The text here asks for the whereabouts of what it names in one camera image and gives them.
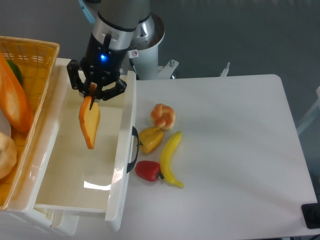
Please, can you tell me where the white upper drawer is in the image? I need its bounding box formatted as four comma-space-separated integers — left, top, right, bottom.
35, 71, 136, 231

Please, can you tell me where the knotted bread roll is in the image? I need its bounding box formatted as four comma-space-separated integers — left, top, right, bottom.
150, 103, 176, 131

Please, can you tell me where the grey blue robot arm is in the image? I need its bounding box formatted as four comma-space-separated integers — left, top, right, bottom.
66, 0, 148, 105

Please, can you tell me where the yellow bell pepper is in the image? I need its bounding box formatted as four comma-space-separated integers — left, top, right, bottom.
138, 127, 164, 154

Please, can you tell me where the black drawer handle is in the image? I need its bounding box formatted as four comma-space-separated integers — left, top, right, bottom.
126, 126, 140, 173

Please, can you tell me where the toast bread slice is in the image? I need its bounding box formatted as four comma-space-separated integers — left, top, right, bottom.
78, 83, 101, 150

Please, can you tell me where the black device at edge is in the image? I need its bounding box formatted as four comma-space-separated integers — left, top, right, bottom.
301, 203, 320, 229

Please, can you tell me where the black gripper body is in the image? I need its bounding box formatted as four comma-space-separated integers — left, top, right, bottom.
80, 33, 128, 85

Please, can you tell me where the orange baguette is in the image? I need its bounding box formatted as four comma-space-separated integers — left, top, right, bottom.
0, 55, 34, 132

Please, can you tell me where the yellow woven basket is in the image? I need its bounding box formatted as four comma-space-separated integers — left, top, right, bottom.
0, 36, 60, 211

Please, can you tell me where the green pepper in basket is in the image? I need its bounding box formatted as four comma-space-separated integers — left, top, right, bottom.
6, 59, 23, 86

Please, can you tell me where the yellow banana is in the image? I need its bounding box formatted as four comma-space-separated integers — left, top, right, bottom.
159, 131, 184, 189

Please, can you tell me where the round bun in basket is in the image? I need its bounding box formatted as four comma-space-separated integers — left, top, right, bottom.
0, 132, 17, 179

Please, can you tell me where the white frame at right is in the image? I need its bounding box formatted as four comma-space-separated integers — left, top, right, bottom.
296, 87, 320, 135

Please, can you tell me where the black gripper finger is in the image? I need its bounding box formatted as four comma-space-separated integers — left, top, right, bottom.
66, 59, 92, 97
89, 78, 127, 110

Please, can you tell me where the white drawer cabinet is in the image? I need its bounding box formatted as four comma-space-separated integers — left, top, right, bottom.
0, 58, 79, 237

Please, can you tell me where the red bell pepper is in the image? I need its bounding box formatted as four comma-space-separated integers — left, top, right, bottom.
135, 160, 164, 182

